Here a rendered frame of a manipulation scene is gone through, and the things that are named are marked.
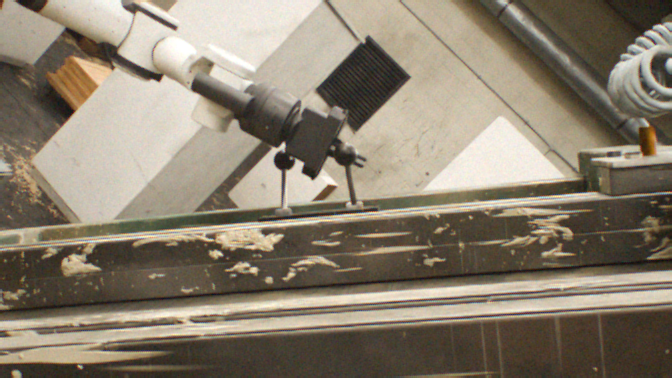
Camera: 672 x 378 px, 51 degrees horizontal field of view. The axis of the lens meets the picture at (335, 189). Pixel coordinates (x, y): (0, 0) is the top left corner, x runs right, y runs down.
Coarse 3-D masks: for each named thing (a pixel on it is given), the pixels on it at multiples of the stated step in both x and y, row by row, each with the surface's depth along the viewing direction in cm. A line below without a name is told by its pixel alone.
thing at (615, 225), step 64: (640, 128) 74; (640, 192) 72; (0, 256) 82; (64, 256) 81; (128, 256) 80; (192, 256) 79; (256, 256) 78; (320, 256) 77; (384, 256) 76; (448, 256) 75; (512, 256) 74; (576, 256) 73; (640, 256) 72
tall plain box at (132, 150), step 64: (192, 0) 351; (256, 0) 343; (320, 0) 336; (256, 64) 342; (320, 64) 401; (64, 128) 365; (128, 128) 357; (192, 128) 349; (64, 192) 364; (128, 192) 356; (192, 192) 411
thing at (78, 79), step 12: (72, 60) 474; (84, 60) 488; (48, 72) 471; (60, 72) 477; (72, 72) 477; (84, 72) 472; (96, 72) 491; (108, 72) 514; (48, 84) 472; (60, 84) 471; (72, 84) 475; (84, 84) 475; (96, 84) 470; (72, 96) 471; (84, 96) 473
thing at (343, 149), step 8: (344, 144) 109; (352, 144) 110; (336, 152) 109; (344, 152) 108; (352, 152) 109; (336, 160) 109; (344, 160) 109; (352, 160) 109; (352, 176) 112; (352, 184) 113; (352, 192) 114; (352, 200) 114; (352, 208) 115; (360, 208) 115
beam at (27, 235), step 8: (0, 232) 148; (8, 232) 145; (16, 232) 143; (24, 232) 142; (32, 232) 145; (0, 240) 134; (8, 240) 136; (16, 240) 139; (24, 240) 142; (32, 240) 144
